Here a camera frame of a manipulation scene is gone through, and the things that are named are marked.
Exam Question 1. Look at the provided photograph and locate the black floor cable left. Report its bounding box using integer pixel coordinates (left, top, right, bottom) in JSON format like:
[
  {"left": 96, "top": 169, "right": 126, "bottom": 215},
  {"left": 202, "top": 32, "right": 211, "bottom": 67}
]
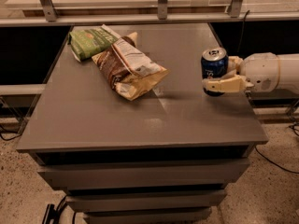
[{"left": 0, "top": 96, "right": 22, "bottom": 142}]

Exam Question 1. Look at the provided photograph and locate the green chip bag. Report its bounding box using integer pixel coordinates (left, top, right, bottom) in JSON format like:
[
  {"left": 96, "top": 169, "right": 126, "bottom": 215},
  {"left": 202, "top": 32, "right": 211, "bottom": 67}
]
[{"left": 68, "top": 25, "right": 121, "bottom": 62}]

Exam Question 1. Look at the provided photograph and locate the black cable behind table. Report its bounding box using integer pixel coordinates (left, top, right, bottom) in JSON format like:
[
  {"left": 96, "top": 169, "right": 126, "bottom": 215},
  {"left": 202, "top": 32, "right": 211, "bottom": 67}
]
[{"left": 235, "top": 9, "right": 250, "bottom": 56}]

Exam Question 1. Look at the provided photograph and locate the blue pepsi can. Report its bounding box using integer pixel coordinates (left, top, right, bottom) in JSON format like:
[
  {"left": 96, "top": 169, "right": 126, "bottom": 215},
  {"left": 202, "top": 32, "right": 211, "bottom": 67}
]
[{"left": 201, "top": 47, "right": 228, "bottom": 96}]

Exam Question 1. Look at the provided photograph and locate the black device on floor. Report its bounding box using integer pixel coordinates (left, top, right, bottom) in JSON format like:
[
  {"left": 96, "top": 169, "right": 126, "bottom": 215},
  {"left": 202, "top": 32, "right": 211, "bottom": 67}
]
[{"left": 41, "top": 197, "right": 67, "bottom": 224}]

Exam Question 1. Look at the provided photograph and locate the black floor cable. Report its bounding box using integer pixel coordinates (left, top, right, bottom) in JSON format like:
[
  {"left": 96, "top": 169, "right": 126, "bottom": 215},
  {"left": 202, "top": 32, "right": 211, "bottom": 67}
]
[
  {"left": 0, "top": 96, "right": 22, "bottom": 142},
  {"left": 254, "top": 145, "right": 299, "bottom": 175}
]

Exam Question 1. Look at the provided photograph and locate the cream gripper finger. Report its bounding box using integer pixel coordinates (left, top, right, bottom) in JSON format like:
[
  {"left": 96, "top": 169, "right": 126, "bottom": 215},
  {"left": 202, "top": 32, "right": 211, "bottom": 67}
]
[
  {"left": 202, "top": 75, "right": 253, "bottom": 92},
  {"left": 227, "top": 56, "right": 243, "bottom": 72}
]

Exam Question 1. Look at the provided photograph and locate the black floor cable right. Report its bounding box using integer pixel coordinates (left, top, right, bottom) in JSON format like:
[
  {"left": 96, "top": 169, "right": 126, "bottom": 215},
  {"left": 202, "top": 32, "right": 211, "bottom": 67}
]
[{"left": 254, "top": 145, "right": 299, "bottom": 175}]

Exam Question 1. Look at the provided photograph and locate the grey drawer cabinet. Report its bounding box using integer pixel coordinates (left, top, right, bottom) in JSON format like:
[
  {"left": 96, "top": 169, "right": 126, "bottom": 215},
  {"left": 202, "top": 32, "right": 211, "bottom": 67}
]
[{"left": 17, "top": 24, "right": 267, "bottom": 224}]

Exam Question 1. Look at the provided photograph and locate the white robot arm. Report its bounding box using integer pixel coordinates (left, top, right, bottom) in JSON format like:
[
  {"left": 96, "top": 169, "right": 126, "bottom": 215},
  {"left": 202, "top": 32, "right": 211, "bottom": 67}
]
[{"left": 202, "top": 52, "right": 299, "bottom": 93}]

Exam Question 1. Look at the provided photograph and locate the brown and yellow chip bag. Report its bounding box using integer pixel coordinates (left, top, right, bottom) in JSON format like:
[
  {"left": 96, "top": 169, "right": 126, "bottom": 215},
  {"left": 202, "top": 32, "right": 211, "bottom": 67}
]
[{"left": 92, "top": 32, "right": 169, "bottom": 101}]

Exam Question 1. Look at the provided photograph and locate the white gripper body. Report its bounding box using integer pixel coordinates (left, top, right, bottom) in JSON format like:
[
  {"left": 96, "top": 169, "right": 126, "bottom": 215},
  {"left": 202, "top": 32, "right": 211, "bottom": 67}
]
[{"left": 240, "top": 52, "right": 279, "bottom": 92}]

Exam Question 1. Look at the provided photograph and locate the metal railing frame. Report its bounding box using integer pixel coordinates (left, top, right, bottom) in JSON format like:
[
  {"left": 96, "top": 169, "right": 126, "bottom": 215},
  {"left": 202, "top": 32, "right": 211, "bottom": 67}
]
[{"left": 0, "top": 0, "right": 299, "bottom": 26}]

